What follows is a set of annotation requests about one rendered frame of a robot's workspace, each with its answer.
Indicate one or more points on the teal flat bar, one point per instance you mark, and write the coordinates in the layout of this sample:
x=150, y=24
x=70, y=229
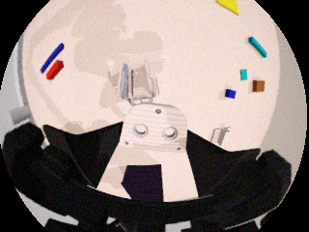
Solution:
x=258, y=47

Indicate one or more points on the yellow flat plate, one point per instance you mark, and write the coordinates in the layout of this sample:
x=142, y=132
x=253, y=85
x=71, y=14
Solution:
x=229, y=4

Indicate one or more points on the cyan square tile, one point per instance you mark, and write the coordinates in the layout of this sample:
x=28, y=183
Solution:
x=243, y=74

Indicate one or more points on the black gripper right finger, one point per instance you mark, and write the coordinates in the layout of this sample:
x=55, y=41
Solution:
x=211, y=164

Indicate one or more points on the blue long bar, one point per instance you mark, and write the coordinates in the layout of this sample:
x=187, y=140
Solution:
x=52, y=57

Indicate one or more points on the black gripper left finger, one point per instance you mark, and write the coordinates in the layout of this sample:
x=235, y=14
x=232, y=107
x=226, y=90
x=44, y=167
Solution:
x=90, y=151

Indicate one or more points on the red rectangular bar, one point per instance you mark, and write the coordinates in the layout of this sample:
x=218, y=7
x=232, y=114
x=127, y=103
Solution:
x=54, y=70

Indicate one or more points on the small blue block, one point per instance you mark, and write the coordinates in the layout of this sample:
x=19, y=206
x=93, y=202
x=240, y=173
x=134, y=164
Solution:
x=230, y=93

